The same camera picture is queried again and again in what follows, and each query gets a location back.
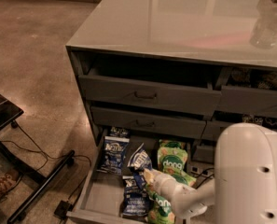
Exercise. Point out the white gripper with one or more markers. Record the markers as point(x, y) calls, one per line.
point(165, 182)

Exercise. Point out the blue kettle chip bag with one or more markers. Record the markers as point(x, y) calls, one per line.
point(139, 161)
point(136, 201)
point(119, 132)
point(113, 155)

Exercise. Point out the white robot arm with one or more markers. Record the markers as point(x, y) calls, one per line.
point(244, 190)

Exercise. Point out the middle green Dang bag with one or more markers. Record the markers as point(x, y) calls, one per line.
point(182, 177)

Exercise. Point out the rear green Dang bag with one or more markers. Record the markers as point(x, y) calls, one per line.
point(172, 156)

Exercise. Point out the backmost green Dang bag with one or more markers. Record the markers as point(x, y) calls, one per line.
point(172, 143)

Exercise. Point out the front green Dang bag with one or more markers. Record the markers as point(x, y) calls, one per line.
point(161, 212)

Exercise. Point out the bottom left open drawer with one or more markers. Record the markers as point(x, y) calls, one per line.
point(101, 200)

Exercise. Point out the bottom right grey drawer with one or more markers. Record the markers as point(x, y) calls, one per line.
point(204, 154)

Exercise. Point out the grey drawer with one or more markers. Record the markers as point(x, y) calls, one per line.
point(190, 128)
point(213, 129)
point(204, 154)
point(250, 101)
point(162, 96)

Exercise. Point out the middle left grey drawer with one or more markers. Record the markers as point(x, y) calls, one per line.
point(190, 128)

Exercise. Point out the middle right grey drawer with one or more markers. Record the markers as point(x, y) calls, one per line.
point(213, 129)

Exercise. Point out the top left grey drawer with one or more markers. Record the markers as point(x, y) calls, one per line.
point(162, 96)

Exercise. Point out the grey drawer cabinet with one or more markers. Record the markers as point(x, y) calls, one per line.
point(193, 43)

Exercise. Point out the snack bags in middle right drawer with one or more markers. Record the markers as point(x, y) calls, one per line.
point(263, 121)

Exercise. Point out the top right grey drawer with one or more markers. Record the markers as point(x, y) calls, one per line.
point(250, 101)

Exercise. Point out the snacks in top right drawer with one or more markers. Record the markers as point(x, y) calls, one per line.
point(252, 78)

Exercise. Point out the white power strip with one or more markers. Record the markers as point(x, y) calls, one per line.
point(197, 171)

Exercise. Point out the black power adapter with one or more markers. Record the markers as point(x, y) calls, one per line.
point(62, 209)

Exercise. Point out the brown shoe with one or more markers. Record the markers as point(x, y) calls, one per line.
point(9, 181)

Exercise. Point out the black rolling stand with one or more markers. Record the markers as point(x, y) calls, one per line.
point(8, 115)

